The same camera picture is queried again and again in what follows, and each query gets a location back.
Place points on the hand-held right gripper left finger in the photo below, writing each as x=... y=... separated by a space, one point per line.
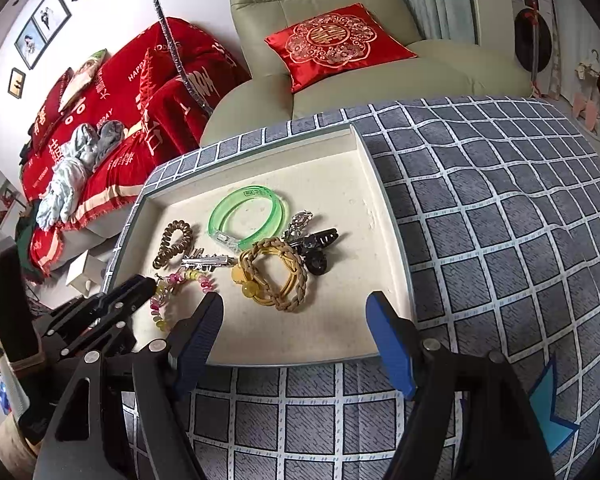
x=200 y=345

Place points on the grey crumpled clothes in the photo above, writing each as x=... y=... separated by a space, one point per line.
x=80 y=160

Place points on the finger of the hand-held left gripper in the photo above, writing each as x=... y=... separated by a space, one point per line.
x=105 y=340
x=125 y=295

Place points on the black framed photo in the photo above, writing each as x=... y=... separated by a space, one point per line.
x=51 y=14
x=30 y=45

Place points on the white small table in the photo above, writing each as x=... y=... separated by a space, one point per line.
x=86 y=272

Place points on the silver hair clip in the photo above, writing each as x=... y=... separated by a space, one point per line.
x=215 y=261

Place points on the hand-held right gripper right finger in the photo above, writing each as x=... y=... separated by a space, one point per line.
x=389 y=347

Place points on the hanger with pink slippers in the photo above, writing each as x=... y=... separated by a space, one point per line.
x=592 y=90

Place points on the silver brooch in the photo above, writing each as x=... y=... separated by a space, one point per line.
x=300 y=221

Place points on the silver flexible pole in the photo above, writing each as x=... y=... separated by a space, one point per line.
x=180 y=65

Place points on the black claw hair clip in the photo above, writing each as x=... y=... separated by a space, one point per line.
x=317 y=260

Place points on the white washing machine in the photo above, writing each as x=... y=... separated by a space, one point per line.
x=525 y=40

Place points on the light grey sofa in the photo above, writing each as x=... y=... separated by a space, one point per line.
x=97 y=227

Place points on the cream jewelry tray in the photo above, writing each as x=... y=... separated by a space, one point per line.
x=330 y=185

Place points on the red printed blanket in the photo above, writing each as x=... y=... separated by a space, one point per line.
x=170 y=105

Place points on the green translucent bangle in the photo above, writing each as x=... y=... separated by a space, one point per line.
x=250 y=191

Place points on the grey checked tablecloth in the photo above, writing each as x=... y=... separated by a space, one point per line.
x=480 y=210

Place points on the small black framed picture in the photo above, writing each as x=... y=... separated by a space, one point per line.
x=16 y=83

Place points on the red embroidered cushion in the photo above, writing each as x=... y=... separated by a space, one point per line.
x=330 y=40

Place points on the photo print pillow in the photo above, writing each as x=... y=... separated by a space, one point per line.
x=82 y=77

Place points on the blue star sticker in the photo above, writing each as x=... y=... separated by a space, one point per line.
x=550 y=410

